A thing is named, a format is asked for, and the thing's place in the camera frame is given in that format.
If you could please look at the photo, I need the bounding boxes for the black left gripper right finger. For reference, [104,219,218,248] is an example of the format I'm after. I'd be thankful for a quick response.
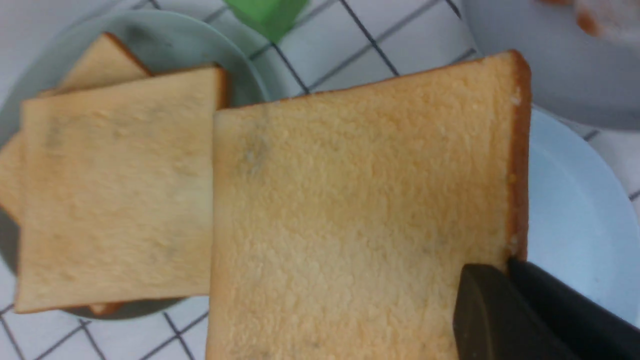
[507,257,640,360]

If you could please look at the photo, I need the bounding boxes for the grey plate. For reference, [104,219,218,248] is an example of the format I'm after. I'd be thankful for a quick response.
[461,0,640,132]

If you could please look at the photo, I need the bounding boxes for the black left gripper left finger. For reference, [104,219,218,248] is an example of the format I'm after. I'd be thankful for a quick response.
[452,264,579,360]

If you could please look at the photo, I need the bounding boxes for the light blue plate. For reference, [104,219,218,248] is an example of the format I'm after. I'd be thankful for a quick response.
[527,109,640,326]

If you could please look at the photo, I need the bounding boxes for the front fried egg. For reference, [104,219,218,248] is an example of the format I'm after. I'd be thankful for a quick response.
[544,0,640,51]

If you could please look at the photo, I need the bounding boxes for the green foam cube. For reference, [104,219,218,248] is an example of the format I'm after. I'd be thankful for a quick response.
[225,0,308,43]

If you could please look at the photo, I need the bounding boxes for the toast slice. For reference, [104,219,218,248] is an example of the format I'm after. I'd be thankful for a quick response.
[0,32,152,224]
[14,65,230,315]
[205,50,532,360]

